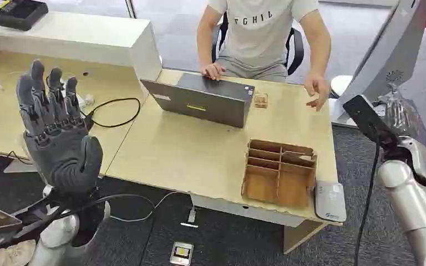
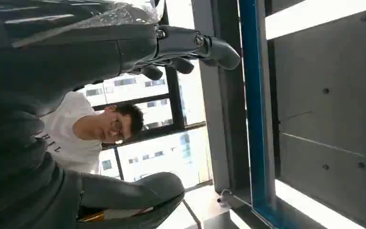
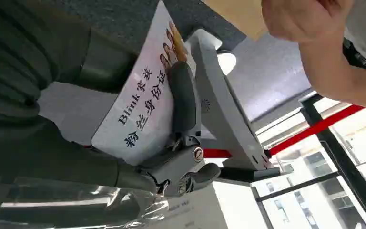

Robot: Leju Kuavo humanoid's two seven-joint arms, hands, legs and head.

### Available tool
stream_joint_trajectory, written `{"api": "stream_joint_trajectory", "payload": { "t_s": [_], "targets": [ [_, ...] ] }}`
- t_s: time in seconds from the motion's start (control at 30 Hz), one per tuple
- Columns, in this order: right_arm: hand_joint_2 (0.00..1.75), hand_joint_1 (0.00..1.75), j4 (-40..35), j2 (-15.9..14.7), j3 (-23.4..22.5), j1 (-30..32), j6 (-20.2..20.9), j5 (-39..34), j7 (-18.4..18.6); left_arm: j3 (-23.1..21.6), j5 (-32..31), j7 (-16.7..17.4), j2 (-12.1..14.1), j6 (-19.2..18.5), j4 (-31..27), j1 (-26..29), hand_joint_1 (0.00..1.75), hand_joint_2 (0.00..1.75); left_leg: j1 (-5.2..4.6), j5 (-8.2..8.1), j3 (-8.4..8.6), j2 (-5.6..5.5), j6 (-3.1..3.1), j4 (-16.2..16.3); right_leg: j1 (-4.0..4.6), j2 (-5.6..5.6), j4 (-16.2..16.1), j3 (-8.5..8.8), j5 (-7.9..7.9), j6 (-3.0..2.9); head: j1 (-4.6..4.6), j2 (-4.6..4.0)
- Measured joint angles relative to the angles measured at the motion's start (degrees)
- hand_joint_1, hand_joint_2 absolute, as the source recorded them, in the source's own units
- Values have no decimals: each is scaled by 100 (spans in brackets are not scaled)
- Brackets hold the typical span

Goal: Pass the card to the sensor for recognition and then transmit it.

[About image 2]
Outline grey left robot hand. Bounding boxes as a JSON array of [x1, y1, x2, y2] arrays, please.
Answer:
[[0, 24, 241, 229]]

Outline person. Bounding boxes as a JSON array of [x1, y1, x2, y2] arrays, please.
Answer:
[[39, 91, 145, 175]]

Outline ribbed grey left arm sleeve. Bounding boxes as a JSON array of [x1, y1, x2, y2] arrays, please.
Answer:
[[0, 104, 64, 229]]

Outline grey pillar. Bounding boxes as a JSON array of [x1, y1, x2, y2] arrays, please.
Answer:
[[191, 0, 252, 205]]

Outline blue vertical beam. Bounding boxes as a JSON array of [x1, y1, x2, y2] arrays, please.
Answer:
[[238, 0, 279, 229]]

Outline small white device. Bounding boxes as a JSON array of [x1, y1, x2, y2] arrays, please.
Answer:
[[217, 189, 234, 208]]

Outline white ceiling light strip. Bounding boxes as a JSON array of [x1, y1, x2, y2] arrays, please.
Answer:
[[264, 0, 366, 41], [274, 179, 366, 229]]

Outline black window frame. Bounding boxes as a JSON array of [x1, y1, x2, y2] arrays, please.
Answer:
[[91, 0, 214, 190]]

